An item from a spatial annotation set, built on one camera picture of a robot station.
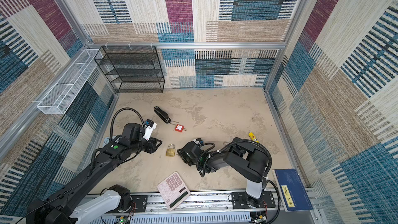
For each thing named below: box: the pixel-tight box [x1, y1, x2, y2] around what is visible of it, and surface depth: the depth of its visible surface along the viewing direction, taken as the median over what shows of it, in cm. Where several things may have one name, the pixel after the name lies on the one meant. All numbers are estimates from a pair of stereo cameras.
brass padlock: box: [165, 143, 176, 157], surface depth 91 cm
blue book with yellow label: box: [272, 168, 314, 213], surface depth 76 cm
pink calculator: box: [157, 171, 191, 211], surface depth 77 cm
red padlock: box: [174, 123, 184, 133], surface depth 100 cm
